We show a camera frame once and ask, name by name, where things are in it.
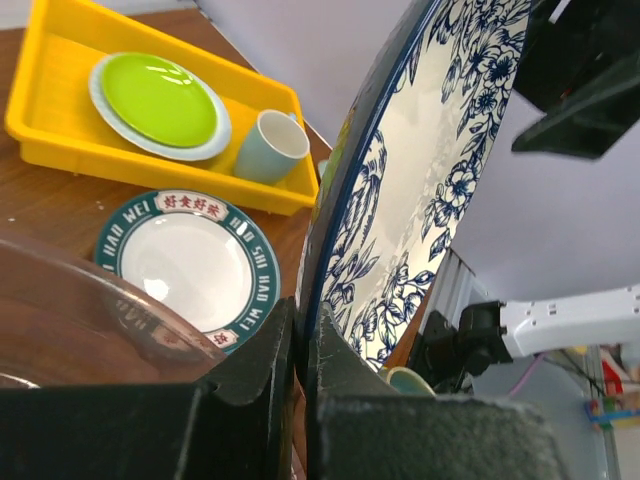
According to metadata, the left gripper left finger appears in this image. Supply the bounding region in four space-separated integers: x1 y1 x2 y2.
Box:
1 299 294 479

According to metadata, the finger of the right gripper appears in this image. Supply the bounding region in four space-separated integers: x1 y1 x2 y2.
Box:
511 1 639 160

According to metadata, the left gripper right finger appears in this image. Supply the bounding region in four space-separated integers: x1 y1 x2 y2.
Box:
305 305 560 479

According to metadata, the green rimmed lettered plate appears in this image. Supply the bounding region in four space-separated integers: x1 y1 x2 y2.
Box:
94 189 281 354

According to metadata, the blue floral plate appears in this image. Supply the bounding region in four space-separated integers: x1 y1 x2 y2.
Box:
295 0 531 370

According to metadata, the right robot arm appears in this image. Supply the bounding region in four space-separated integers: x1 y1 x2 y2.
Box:
409 1 639 392

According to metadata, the clear plastic bin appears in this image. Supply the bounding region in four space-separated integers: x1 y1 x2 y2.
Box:
1 232 225 388

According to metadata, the teal glazed mug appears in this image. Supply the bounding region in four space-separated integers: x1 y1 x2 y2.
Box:
379 366 436 397

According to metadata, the light blue mug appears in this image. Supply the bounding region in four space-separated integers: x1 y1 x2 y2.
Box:
233 109 310 185

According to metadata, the pale blue rimmed plate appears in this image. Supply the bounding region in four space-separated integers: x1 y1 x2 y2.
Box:
88 55 232 162

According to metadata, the lime green plate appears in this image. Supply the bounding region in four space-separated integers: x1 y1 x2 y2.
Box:
100 52 218 148

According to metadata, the aluminium frame rail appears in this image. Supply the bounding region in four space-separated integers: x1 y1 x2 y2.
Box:
434 250 490 327

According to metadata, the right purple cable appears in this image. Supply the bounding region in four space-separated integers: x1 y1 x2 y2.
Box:
507 352 546 399

